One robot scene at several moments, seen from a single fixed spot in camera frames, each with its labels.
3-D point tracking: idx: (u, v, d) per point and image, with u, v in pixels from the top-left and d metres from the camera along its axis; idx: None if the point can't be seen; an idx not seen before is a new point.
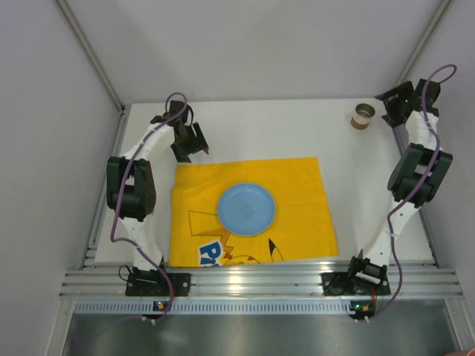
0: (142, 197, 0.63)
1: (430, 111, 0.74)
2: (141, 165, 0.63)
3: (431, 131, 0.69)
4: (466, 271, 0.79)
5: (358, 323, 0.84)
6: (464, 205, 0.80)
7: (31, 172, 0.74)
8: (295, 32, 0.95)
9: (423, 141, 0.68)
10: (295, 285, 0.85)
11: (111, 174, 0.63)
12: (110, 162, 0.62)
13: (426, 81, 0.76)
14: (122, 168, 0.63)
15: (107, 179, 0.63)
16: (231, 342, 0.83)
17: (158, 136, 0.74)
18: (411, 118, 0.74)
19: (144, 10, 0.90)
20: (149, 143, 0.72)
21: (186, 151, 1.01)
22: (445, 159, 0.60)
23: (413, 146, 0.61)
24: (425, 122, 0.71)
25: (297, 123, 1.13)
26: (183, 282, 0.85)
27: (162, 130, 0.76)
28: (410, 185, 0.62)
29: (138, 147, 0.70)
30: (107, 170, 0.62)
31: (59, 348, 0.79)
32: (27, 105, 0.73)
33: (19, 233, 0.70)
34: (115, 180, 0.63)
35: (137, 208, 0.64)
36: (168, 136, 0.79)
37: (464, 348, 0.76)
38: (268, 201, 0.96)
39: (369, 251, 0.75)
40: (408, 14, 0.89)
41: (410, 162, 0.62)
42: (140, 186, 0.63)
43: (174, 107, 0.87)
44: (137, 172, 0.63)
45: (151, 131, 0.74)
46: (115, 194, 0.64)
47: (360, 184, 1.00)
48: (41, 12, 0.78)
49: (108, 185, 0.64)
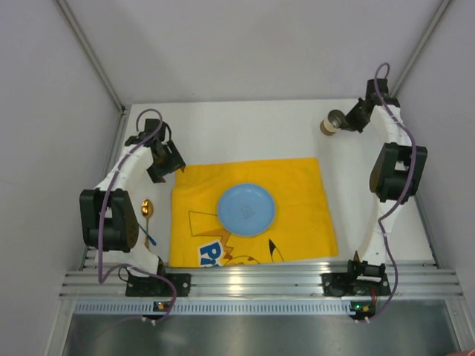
0: (123, 231, 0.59)
1: (391, 103, 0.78)
2: (119, 197, 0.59)
3: (398, 125, 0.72)
4: (467, 271, 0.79)
5: (357, 323, 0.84)
6: (464, 205, 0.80)
7: (31, 172, 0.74)
8: (295, 33, 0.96)
9: (393, 138, 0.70)
10: (295, 285, 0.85)
11: (86, 209, 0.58)
12: (84, 196, 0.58)
13: (374, 78, 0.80)
14: (96, 202, 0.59)
15: (82, 216, 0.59)
16: (231, 342, 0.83)
17: (133, 159, 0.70)
18: (377, 116, 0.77)
19: (143, 10, 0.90)
20: (125, 169, 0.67)
21: (162, 170, 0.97)
22: (421, 152, 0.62)
23: (389, 147, 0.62)
24: (391, 116, 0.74)
25: (297, 123, 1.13)
26: (183, 282, 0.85)
27: (139, 152, 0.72)
28: (392, 183, 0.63)
29: (113, 175, 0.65)
30: (81, 204, 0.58)
31: (60, 348, 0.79)
32: (27, 104, 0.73)
33: (20, 232, 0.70)
34: (90, 216, 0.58)
35: (119, 242, 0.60)
36: (146, 157, 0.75)
37: (464, 348, 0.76)
38: (268, 201, 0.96)
39: (366, 253, 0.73)
40: (407, 14, 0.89)
41: (390, 163, 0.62)
42: (119, 219, 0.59)
43: (150, 125, 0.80)
44: (115, 204, 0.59)
45: (127, 155, 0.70)
46: (93, 230, 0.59)
47: (360, 184, 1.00)
48: (41, 12, 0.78)
49: (83, 222, 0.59)
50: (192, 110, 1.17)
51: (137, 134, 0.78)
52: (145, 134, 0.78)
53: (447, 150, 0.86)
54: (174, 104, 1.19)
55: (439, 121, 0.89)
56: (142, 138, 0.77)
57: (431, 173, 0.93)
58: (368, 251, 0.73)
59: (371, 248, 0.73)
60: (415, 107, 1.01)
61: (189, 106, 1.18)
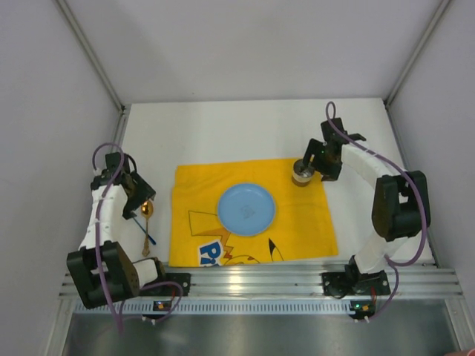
0: (124, 283, 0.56)
1: (355, 139, 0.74)
2: (109, 251, 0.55)
3: (378, 156, 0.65)
4: (467, 271, 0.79)
5: (357, 322, 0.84)
6: (464, 205, 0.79)
7: (31, 171, 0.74)
8: (295, 33, 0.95)
9: (380, 169, 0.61)
10: (295, 285, 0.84)
11: (79, 272, 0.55)
12: (72, 261, 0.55)
13: (328, 120, 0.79)
14: (87, 262, 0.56)
15: (76, 282, 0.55)
16: (231, 342, 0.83)
17: (109, 204, 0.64)
18: (350, 154, 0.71)
19: (142, 10, 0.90)
20: (105, 216, 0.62)
21: (133, 205, 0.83)
22: (418, 176, 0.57)
23: (384, 180, 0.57)
24: (365, 150, 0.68)
25: (298, 122, 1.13)
26: (183, 282, 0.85)
27: (110, 193, 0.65)
28: (402, 218, 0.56)
29: (94, 228, 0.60)
30: (71, 269, 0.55)
31: (59, 348, 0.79)
32: (27, 104, 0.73)
33: (20, 232, 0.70)
34: (85, 279, 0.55)
35: (122, 295, 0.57)
36: (122, 195, 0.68)
37: (464, 348, 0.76)
38: (268, 201, 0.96)
39: (365, 267, 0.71)
40: (408, 13, 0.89)
41: (392, 196, 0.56)
42: (117, 273, 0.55)
43: (111, 160, 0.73)
44: (107, 259, 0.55)
45: (100, 202, 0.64)
46: (92, 291, 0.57)
47: (360, 184, 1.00)
48: (40, 12, 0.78)
49: (79, 287, 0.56)
50: (192, 110, 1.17)
51: (101, 174, 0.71)
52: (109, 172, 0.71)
53: (448, 149, 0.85)
54: (174, 104, 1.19)
55: (439, 121, 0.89)
56: (109, 175, 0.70)
57: (431, 173, 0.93)
58: (368, 267, 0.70)
59: (374, 263, 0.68)
60: (414, 107, 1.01)
61: (189, 105, 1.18)
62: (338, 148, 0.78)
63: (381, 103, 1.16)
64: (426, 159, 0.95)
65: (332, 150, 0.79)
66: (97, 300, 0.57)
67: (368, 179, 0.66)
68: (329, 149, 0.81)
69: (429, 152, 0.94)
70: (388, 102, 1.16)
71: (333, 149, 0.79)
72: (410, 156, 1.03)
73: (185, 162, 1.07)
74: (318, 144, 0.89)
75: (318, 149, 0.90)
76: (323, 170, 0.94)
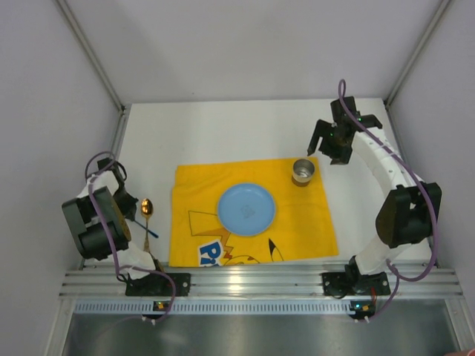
0: (116, 223, 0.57)
1: (372, 125, 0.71)
2: (102, 193, 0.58)
3: (394, 157, 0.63)
4: (467, 271, 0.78)
5: (357, 322, 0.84)
6: (465, 203, 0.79)
7: (31, 172, 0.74)
8: (295, 33, 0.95)
9: (395, 176, 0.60)
10: (295, 285, 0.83)
11: (73, 217, 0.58)
12: (67, 207, 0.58)
13: (339, 97, 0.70)
14: (82, 208, 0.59)
15: (70, 225, 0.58)
16: (231, 342, 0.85)
17: (102, 178, 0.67)
18: (363, 146, 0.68)
19: (142, 9, 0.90)
20: (97, 184, 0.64)
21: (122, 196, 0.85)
22: (433, 190, 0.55)
23: (398, 193, 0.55)
24: (381, 145, 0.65)
25: (298, 122, 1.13)
26: (183, 282, 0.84)
27: (105, 174, 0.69)
28: (411, 229, 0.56)
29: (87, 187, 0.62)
30: (67, 213, 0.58)
31: (59, 348, 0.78)
32: (27, 104, 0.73)
33: (20, 233, 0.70)
34: (78, 221, 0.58)
35: (116, 238, 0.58)
36: (111, 180, 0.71)
37: (464, 348, 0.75)
38: (268, 201, 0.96)
39: (364, 267, 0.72)
40: (408, 12, 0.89)
41: (404, 211, 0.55)
42: (109, 212, 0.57)
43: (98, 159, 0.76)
44: (99, 199, 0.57)
45: (93, 176, 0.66)
46: (83, 236, 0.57)
47: (360, 184, 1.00)
48: (40, 12, 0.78)
49: (73, 231, 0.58)
50: (192, 110, 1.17)
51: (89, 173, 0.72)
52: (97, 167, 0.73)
53: (449, 147, 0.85)
54: (174, 104, 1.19)
55: (439, 120, 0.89)
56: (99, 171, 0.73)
57: (431, 173, 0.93)
58: (368, 269, 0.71)
59: (375, 267, 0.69)
60: (415, 107, 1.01)
61: (189, 105, 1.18)
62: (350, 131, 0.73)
63: (381, 103, 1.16)
64: (426, 159, 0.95)
65: (344, 133, 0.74)
66: (89, 247, 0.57)
67: (378, 177, 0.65)
68: (341, 132, 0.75)
69: (429, 152, 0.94)
70: (388, 102, 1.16)
71: (344, 131, 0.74)
72: (410, 156, 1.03)
73: (185, 162, 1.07)
74: (326, 124, 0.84)
75: (327, 132, 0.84)
76: (332, 153, 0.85)
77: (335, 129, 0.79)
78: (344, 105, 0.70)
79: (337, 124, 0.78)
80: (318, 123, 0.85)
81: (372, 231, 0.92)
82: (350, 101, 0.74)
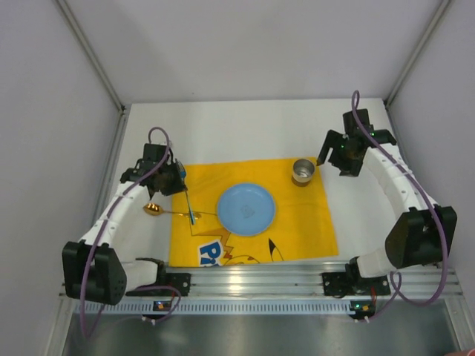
0: (106, 288, 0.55)
1: (385, 142, 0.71)
2: (103, 256, 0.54)
3: (407, 176, 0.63)
4: (467, 271, 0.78)
5: (358, 322, 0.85)
6: (465, 203, 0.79)
7: (30, 172, 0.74)
8: (295, 33, 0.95)
9: (408, 196, 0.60)
10: (295, 285, 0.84)
11: (69, 265, 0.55)
12: (67, 250, 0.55)
13: (352, 110, 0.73)
14: (81, 256, 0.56)
15: (65, 271, 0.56)
16: (231, 341, 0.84)
17: (126, 203, 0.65)
18: (376, 164, 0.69)
19: (143, 10, 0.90)
20: (115, 216, 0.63)
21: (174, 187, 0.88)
22: (449, 213, 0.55)
23: (411, 215, 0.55)
24: (394, 163, 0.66)
25: (298, 122, 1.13)
26: (183, 282, 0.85)
27: (132, 193, 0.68)
28: (423, 254, 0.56)
29: (101, 224, 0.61)
30: (64, 259, 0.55)
31: (59, 348, 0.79)
32: (26, 104, 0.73)
33: (20, 233, 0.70)
34: (74, 271, 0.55)
35: (102, 299, 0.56)
36: (142, 195, 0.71)
37: (464, 348, 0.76)
38: (268, 201, 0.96)
39: (364, 270, 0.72)
40: (408, 13, 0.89)
41: (415, 234, 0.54)
42: (103, 278, 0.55)
43: (148, 153, 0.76)
44: (98, 261, 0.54)
45: (119, 199, 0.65)
46: (76, 285, 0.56)
47: (360, 184, 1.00)
48: (40, 12, 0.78)
49: (67, 277, 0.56)
50: (192, 110, 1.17)
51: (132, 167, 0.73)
52: (142, 165, 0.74)
53: (449, 147, 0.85)
54: (174, 103, 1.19)
55: (439, 120, 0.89)
56: (141, 170, 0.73)
57: (431, 173, 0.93)
58: (364, 271, 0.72)
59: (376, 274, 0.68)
60: (415, 107, 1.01)
61: (188, 105, 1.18)
62: (362, 145, 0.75)
63: (381, 103, 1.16)
64: (425, 160, 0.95)
65: (355, 147, 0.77)
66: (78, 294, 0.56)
67: (390, 195, 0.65)
68: (352, 145, 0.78)
69: (429, 153, 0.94)
70: (388, 102, 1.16)
71: (356, 145, 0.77)
72: (410, 156, 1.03)
73: (185, 162, 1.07)
74: (336, 136, 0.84)
75: (338, 142, 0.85)
76: (342, 165, 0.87)
77: (346, 142, 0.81)
78: (357, 120, 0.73)
79: (348, 137, 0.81)
80: (330, 134, 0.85)
81: (372, 231, 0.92)
82: (364, 114, 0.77)
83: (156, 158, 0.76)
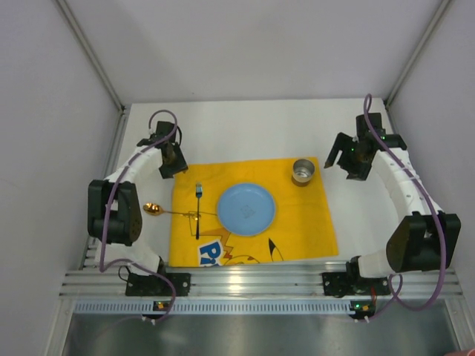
0: (128, 222, 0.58)
1: (395, 146, 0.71)
2: (126, 188, 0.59)
3: (415, 181, 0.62)
4: (468, 270, 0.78)
5: (358, 322, 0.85)
6: (466, 202, 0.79)
7: (30, 171, 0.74)
8: (295, 33, 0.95)
9: (412, 201, 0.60)
10: (294, 285, 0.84)
11: (93, 199, 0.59)
12: (93, 185, 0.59)
13: (364, 113, 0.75)
14: (104, 193, 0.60)
15: (88, 205, 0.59)
16: (231, 342, 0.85)
17: (144, 158, 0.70)
18: (384, 166, 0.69)
19: (143, 10, 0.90)
20: (135, 165, 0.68)
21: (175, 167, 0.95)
22: (452, 221, 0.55)
23: (412, 219, 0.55)
24: (401, 167, 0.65)
25: (297, 122, 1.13)
26: (183, 282, 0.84)
27: (150, 152, 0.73)
28: (423, 258, 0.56)
29: (122, 169, 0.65)
30: (90, 193, 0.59)
31: (59, 348, 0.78)
32: (26, 104, 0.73)
33: (19, 233, 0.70)
34: (97, 205, 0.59)
35: (122, 235, 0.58)
36: (155, 158, 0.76)
37: (464, 348, 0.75)
38: (268, 201, 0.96)
39: (364, 270, 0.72)
40: (408, 13, 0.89)
41: (416, 239, 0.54)
42: (125, 211, 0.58)
43: (161, 127, 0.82)
44: (121, 193, 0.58)
45: (138, 153, 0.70)
46: (97, 221, 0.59)
47: (360, 184, 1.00)
48: (40, 12, 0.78)
49: (89, 211, 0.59)
50: (192, 110, 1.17)
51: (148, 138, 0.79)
52: (156, 137, 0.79)
53: (450, 147, 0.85)
54: (175, 103, 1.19)
55: (439, 120, 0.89)
56: (154, 141, 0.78)
57: (431, 172, 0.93)
58: (364, 268, 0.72)
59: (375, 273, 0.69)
60: (415, 107, 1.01)
61: (188, 105, 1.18)
62: (372, 148, 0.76)
63: (381, 103, 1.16)
64: (425, 159, 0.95)
65: (364, 150, 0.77)
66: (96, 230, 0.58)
67: (394, 199, 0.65)
68: (361, 147, 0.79)
69: (429, 152, 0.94)
70: (387, 102, 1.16)
71: (366, 147, 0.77)
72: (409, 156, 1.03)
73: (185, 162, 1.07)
74: (345, 139, 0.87)
75: (347, 145, 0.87)
76: (351, 169, 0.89)
77: (357, 144, 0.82)
78: (369, 122, 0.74)
79: (358, 140, 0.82)
80: (340, 135, 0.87)
81: (372, 231, 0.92)
82: (378, 119, 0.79)
83: (168, 131, 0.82)
